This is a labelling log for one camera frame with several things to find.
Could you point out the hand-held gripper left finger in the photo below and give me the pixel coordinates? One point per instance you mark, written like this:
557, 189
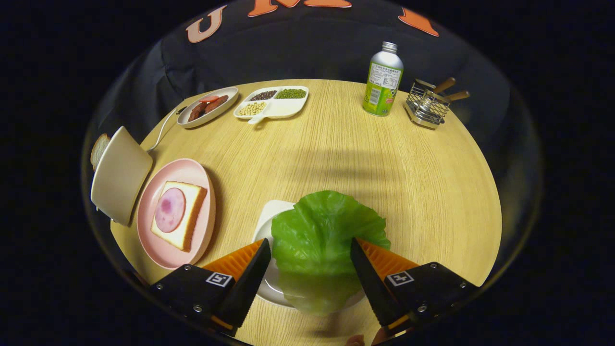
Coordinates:
250, 283

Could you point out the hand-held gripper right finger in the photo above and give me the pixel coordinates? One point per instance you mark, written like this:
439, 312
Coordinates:
372, 283

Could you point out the green lettuce leaf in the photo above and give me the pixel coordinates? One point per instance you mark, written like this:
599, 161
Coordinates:
322, 230

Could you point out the plain toast bread slice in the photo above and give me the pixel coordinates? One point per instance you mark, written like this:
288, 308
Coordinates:
98, 150

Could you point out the white square plate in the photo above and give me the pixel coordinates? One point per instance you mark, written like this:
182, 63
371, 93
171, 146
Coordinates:
269, 216

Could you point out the bread slice under ham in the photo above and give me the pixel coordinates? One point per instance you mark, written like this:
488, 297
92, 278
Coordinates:
192, 216

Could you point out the pink plate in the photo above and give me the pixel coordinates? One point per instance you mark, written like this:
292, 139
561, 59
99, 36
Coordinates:
158, 240

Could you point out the pink ham slice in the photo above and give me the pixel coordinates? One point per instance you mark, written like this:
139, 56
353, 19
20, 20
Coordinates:
170, 210

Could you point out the white toaster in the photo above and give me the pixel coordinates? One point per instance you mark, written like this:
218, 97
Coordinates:
120, 178

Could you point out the white divided bean dish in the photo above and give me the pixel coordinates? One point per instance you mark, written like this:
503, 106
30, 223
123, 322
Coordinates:
283, 108

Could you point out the brown meat piece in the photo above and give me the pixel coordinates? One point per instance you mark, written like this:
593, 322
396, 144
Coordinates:
217, 103
196, 112

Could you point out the white oval plate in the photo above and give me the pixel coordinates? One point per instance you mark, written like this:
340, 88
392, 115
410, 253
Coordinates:
228, 96

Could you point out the red sausage slice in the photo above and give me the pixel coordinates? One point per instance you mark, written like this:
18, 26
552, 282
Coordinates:
209, 99

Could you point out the silver bottle green label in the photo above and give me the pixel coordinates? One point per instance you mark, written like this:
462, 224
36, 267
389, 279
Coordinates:
382, 81

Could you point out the black backdrop cloth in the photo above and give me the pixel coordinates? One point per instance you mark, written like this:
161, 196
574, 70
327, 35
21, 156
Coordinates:
312, 53

